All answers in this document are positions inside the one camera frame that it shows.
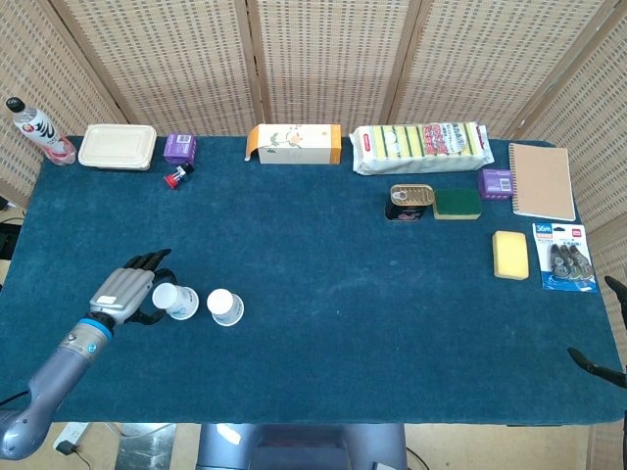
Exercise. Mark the black tin can gold lid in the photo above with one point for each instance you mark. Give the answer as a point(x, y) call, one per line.
point(409, 201)

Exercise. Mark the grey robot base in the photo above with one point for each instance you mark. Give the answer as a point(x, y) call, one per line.
point(303, 448)

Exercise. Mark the beige lidded lunch box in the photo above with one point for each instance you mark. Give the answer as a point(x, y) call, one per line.
point(117, 146)

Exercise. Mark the clear bottle black cap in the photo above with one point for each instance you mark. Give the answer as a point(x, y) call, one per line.
point(40, 132)

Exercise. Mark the white orange carton box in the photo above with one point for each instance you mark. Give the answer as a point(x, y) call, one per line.
point(296, 144)

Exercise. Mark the green yellow scouring sponge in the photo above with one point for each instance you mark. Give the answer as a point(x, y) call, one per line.
point(456, 203)

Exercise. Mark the small purple box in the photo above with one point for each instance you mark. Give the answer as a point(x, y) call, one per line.
point(496, 183)
point(179, 148)

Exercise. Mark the correction tape blister pack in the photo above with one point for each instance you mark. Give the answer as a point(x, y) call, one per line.
point(565, 257)

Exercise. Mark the white power strip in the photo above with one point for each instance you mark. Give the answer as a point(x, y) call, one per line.
point(71, 435)

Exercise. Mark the grey marble slab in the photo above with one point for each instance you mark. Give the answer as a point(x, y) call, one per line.
point(144, 450)

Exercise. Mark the brown spiral notebook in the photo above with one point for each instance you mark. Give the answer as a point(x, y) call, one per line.
point(541, 181)

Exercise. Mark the black device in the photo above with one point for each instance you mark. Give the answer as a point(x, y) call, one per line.
point(7, 240)

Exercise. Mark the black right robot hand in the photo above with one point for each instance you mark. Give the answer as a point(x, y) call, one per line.
point(600, 369)

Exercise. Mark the pack of yellow sponges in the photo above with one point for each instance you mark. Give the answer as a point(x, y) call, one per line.
point(421, 147)

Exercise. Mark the white paper cup blue print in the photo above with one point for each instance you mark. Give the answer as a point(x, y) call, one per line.
point(176, 301)
point(223, 306)

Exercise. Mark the blue table carpet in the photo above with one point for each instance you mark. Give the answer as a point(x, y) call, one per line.
point(343, 294)

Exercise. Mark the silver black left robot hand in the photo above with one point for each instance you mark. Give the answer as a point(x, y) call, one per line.
point(125, 291)

